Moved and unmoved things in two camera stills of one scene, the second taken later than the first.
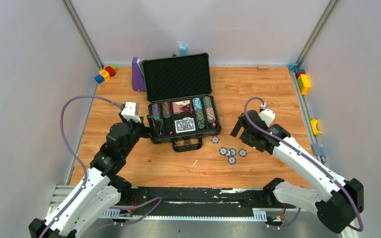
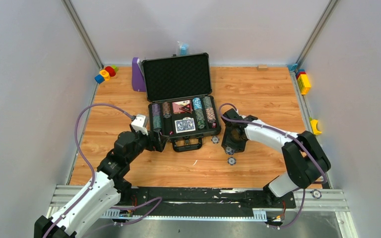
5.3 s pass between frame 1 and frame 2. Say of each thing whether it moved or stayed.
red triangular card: stayed
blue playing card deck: stayed
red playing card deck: stayed
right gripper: moved
